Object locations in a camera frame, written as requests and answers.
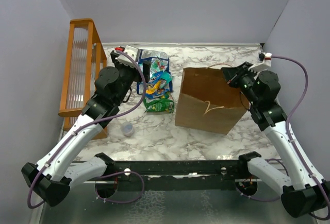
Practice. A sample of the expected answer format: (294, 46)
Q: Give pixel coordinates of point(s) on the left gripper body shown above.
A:
(128, 74)

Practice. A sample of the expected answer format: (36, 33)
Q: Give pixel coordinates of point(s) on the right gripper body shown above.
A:
(245, 79)

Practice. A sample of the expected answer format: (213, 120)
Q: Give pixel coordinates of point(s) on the blue candy packet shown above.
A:
(158, 94)
(155, 77)

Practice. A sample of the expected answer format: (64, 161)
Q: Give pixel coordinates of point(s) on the yellow snack packet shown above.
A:
(156, 87)

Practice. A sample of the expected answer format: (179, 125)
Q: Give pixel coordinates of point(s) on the brown paper bag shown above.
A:
(207, 103)

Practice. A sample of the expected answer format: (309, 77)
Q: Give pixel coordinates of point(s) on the green yellow snack bag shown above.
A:
(162, 104)

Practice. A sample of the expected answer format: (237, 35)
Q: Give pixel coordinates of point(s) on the teal snack packet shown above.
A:
(157, 65)
(165, 79)

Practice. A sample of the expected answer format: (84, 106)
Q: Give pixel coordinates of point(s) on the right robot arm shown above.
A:
(303, 190)

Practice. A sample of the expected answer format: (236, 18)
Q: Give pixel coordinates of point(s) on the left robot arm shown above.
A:
(52, 177)

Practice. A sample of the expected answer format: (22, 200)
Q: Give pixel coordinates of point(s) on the wooden dish rack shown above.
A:
(85, 58)

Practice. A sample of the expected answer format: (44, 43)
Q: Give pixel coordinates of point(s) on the small clear plastic cup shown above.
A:
(127, 129)

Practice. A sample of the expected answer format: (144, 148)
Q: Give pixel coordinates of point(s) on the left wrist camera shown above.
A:
(131, 51)

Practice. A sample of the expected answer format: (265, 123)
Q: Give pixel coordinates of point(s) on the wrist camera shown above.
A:
(131, 51)
(264, 63)

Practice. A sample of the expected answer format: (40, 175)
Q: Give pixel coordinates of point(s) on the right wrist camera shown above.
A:
(264, 63)

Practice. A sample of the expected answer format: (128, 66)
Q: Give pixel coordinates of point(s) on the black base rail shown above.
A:
(133, 176)

